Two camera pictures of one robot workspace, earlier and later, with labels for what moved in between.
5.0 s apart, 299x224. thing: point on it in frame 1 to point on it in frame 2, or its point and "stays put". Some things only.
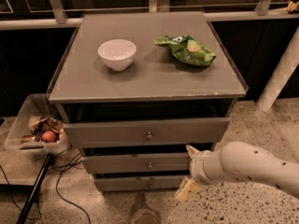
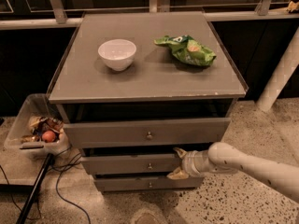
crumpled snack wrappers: x=39 y=124 stays put
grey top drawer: x=147 y=133 stays put
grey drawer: x=149 y=163 stays put
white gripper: x=196 y=168 to x=188 y=163
